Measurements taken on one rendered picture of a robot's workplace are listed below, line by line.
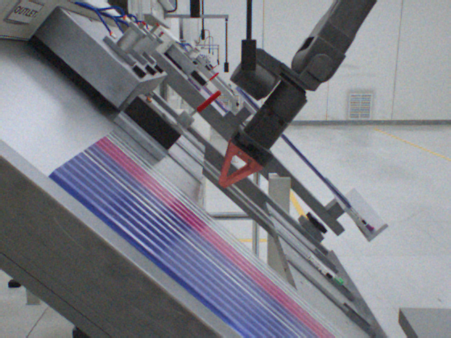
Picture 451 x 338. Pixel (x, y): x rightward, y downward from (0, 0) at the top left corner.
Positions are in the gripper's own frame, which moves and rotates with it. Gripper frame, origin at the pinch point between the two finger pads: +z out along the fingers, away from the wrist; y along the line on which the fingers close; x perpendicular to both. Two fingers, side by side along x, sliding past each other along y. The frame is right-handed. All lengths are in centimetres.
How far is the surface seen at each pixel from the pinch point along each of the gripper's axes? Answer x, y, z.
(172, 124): -13.0, 17.2, -5.6
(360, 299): 32.4, 2.6, 2.4
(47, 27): -32.3, 16.8, -6.1
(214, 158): -1.4, -19.1, 1.1
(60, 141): -20.1, 36.7, -1.8
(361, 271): 121, -158, 28
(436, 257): 162, -178, -2
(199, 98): -10, -96, 0
